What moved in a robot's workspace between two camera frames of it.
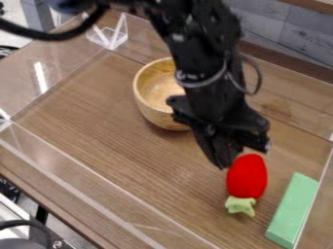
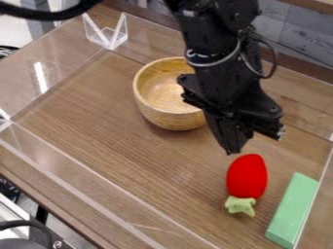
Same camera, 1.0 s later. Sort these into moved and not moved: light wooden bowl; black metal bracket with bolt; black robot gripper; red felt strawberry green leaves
Moved: black robot gripper
Not moved: red felt strawberry green leaves; light wooden bowl; black metal bracket with bolt
